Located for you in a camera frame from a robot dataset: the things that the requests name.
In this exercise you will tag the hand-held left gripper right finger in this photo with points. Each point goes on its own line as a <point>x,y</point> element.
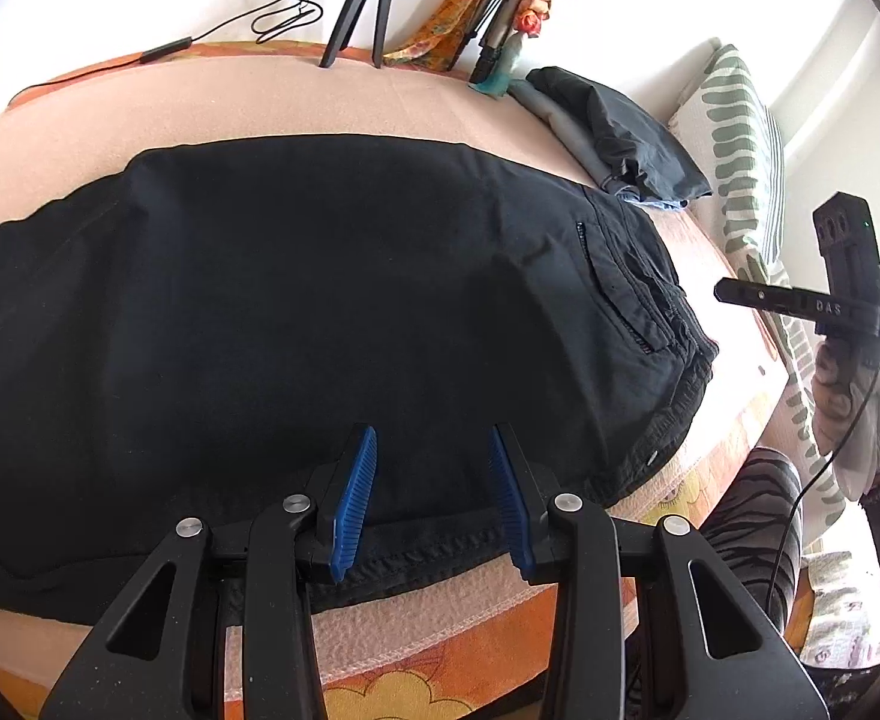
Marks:
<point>511,502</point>

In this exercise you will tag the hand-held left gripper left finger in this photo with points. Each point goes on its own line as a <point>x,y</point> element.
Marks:
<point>351,499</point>

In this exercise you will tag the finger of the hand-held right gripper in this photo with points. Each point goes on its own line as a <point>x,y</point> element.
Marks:
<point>766,298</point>

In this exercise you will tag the black pants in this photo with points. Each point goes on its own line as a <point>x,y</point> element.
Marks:
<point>297,315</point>

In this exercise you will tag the person's right hand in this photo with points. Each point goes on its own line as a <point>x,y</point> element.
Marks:
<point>852,420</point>

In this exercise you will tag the green leaf print pillow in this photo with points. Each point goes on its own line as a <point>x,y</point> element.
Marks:
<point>799,405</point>
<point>732,142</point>

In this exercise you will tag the blue folded garment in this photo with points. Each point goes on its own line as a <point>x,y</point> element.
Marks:
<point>653,202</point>

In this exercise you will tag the orange printed bed sheet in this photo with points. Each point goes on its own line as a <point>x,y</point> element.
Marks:
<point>485,664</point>

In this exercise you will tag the dark folded garment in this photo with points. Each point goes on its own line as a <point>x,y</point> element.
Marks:
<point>631,127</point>

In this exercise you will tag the person's striped trouser leg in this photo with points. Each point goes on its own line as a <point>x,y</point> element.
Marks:
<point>751,525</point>

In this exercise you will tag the grey folded garment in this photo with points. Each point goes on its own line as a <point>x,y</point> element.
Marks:
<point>571,131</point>

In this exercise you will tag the pale printed cloth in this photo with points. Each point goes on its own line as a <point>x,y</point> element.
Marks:
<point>848,607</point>

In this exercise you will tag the teal plastic object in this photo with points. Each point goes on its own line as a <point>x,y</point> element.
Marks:
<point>496,79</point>

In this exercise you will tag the grey tripod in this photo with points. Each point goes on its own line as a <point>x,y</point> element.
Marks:
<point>501,15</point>

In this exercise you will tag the pink blanket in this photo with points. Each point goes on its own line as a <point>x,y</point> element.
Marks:
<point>260,101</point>

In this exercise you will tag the orange floral cloth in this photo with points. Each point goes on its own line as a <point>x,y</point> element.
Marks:
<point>451,22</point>

